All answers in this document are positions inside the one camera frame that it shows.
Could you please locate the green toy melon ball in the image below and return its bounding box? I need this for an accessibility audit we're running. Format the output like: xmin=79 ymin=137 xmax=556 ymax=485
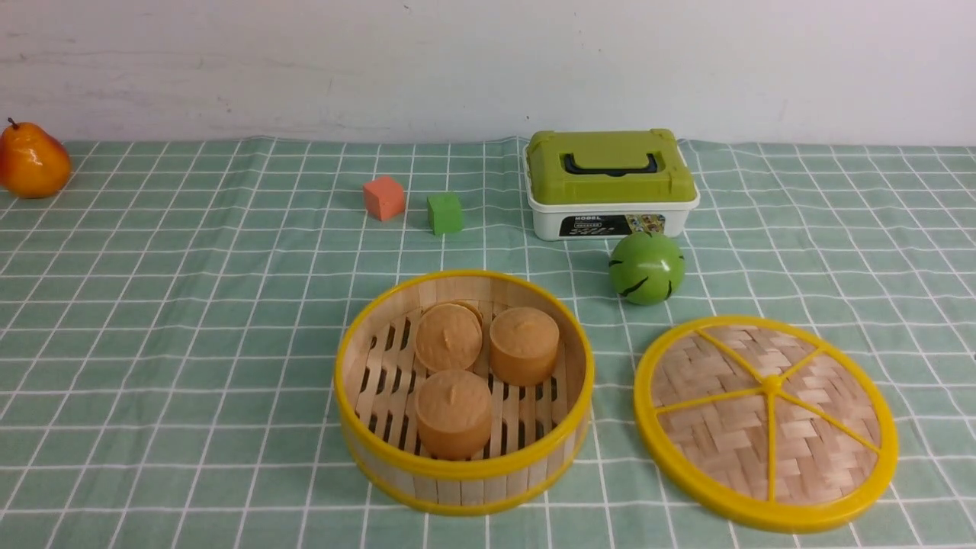
xmin=608 ymin=232 xmax=685 ymax=306

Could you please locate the back left brown bun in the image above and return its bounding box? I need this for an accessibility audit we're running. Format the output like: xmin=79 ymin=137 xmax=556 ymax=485
xmin=414 ymin=302 xmax=483 ymax=372

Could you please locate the orange toy pear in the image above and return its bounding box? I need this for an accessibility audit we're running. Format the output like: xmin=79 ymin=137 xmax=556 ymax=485
xmin=1 ymin=117 xmax=72 ymax=199

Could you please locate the front brown bun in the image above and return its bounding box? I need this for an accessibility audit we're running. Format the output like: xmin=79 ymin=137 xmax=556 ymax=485
xmin=415 ymin=371 xmax=493 ymax=460

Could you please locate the green checkered tablecloth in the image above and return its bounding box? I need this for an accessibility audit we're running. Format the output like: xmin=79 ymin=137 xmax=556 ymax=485
xmin=1 ymin=138 xmax=975 ymax=548

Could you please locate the back right brown bun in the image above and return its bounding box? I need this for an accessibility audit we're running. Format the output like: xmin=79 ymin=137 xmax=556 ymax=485
xmin=489 ymin=307 xmax=560 ymax=387

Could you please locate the orange foam cube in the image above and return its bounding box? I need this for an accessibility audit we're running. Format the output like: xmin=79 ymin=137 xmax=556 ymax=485
xmin=362 ymin=176 xmax=406 ymax=222

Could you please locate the brown bun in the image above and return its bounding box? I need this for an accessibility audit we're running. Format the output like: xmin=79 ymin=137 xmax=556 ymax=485
xmin=414 ymin=302 xmax=483 ymax=372
xmin=489 ymin=307 xmax=560 ymax=387
xmin=415 ymin=371 xmax=493 ymax=460

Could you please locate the yellow woven bamboo steamer lid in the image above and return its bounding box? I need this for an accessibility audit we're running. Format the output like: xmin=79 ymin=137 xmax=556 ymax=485
xmin=634 ymin=315 xmax=899 ymax=534

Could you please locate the green lidded white toolbox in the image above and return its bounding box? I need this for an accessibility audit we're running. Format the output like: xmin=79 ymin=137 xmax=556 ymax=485
xmin=523 ymin=129 xmax=701 ymax=241

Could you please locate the yellow bamboo steamer basket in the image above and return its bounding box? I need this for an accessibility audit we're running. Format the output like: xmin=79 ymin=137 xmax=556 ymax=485
xmin=332 ymin=270 xmax=595 ymax=515

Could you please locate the green foam cube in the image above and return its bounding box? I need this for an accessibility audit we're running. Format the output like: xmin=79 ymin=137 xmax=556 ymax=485
xmin=426 ymin=191 xmax=464 ymax=236

